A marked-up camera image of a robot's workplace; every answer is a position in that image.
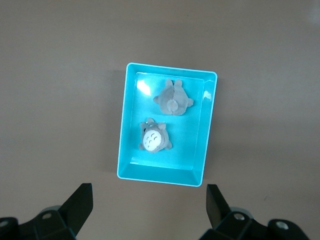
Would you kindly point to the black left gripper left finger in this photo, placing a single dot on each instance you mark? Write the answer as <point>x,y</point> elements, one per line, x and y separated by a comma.
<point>75,212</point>

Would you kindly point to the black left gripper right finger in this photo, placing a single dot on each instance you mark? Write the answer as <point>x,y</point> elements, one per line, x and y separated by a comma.
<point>225,222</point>

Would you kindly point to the grey plush toy white belly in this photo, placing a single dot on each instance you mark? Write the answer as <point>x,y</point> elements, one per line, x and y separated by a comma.
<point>152,140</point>

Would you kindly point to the plain grey plush toy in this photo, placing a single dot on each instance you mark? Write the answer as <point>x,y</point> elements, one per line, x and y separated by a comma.
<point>170,100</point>

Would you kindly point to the blue plastic box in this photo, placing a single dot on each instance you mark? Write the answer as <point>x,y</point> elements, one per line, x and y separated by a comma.
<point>175,160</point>

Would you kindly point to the brown table cover sheet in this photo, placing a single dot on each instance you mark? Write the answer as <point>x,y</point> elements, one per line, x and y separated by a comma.
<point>50,100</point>

